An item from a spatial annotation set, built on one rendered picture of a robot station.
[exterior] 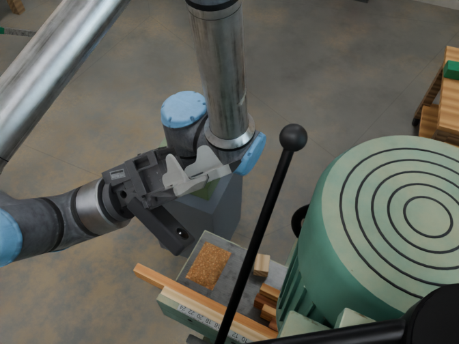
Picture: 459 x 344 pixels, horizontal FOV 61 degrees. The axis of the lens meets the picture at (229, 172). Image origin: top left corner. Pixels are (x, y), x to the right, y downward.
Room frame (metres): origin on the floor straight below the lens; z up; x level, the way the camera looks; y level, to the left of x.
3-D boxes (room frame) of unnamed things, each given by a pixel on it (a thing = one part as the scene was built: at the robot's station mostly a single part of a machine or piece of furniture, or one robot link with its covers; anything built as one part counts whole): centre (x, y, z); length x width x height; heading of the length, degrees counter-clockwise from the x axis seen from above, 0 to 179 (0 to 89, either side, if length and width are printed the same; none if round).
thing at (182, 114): (0.86, 0.14, 0.82); 0.17 x 0.15 x 0.18; 58
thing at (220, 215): (0.86, 0.14, 0.28); 0.30 x 0.30 x 0.55; 67
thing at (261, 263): (0.33, -0.07, 0.92); 0.04 x 0.03 x 0.03; 171
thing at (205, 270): (0.34, 0.05, 0.91); 0.10 x 0.07 x 0.02; 154
